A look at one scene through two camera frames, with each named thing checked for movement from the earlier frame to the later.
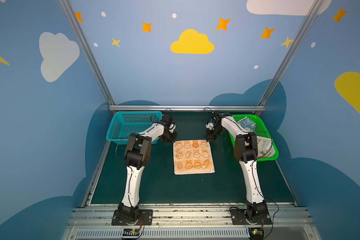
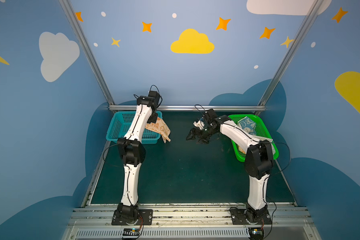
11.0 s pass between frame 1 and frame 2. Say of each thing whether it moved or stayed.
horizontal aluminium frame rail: stayed
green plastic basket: moved
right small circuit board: stayed
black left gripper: moved
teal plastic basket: stayed
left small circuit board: stayed
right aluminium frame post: stayed
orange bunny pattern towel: moved
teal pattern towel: stayed
